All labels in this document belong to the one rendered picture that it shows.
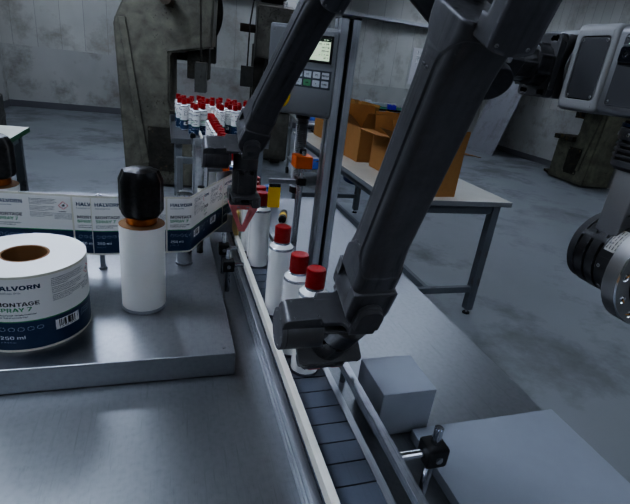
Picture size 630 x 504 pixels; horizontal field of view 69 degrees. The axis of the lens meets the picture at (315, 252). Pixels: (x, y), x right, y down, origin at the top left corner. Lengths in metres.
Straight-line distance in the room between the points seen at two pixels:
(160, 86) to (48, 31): 5.72
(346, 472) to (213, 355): 0.34
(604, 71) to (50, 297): 1.06
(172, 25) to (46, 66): 5.84
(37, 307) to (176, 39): 4.27
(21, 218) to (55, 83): 9.40
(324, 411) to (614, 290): 0.53
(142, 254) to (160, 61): 4.16
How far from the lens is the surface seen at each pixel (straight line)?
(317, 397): 0.81
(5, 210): 1.24
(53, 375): 0.92
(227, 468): 0.77
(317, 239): 1.16
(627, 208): 0.96
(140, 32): 5.06
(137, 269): 0.98
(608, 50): 1.03
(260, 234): 1.19
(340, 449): 0.74
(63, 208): 1.19
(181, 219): 1.19
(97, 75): 10.45
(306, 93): 1.10
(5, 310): 0.92
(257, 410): 0.85
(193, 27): 4.99
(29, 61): 10.65
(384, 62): 11.36
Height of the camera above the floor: 1.40
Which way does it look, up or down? 22 degrees down
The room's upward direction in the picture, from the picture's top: 7 degrees clockwise
